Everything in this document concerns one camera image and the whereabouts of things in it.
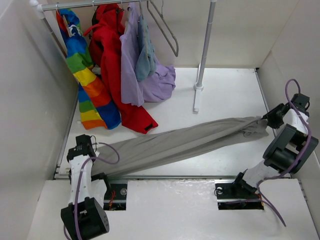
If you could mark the blue denim shorts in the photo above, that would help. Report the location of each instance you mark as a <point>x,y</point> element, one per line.
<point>146,63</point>

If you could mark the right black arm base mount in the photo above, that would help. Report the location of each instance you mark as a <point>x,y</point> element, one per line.
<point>227,193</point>

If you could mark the rainbow striped garment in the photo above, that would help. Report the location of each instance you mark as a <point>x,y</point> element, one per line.
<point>95,104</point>

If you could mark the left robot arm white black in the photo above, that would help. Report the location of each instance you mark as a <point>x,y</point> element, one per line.
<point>84,217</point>

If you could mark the white clothes rack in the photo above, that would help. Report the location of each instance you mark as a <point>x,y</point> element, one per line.
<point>40,10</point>

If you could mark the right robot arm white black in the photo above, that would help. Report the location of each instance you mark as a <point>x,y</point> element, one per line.
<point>291,141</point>

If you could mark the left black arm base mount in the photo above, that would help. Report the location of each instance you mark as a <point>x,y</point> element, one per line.
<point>116,198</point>

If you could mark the red jacket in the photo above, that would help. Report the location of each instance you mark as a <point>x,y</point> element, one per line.
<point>105,51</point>

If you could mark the aluminium table rail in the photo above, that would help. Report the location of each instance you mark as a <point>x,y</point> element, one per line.
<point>171,177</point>

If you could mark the lilac shirt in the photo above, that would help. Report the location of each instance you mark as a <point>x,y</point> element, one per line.
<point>156,88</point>

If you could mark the grey trousers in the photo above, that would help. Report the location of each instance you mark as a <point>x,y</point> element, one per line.
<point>154,150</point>

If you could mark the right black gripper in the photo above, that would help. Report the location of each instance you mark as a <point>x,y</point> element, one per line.
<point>273,123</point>

